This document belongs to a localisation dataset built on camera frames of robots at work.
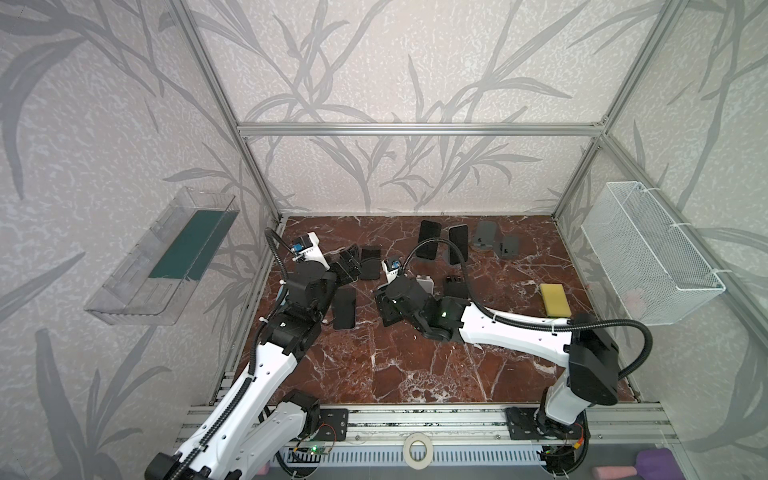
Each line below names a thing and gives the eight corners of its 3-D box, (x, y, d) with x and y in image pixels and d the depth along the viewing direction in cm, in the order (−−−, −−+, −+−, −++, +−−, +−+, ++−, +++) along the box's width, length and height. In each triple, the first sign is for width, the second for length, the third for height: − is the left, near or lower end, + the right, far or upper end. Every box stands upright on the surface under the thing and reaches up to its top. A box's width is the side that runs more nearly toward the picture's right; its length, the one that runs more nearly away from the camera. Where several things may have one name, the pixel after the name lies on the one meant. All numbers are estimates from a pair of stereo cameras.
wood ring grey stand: (473, 251, 112) (478, 234, 105) (471, 238, 116) (475, 221, 109) (492, 251, 112) (498, 234, 105) (489, 238, 116) (494, 221, 109)
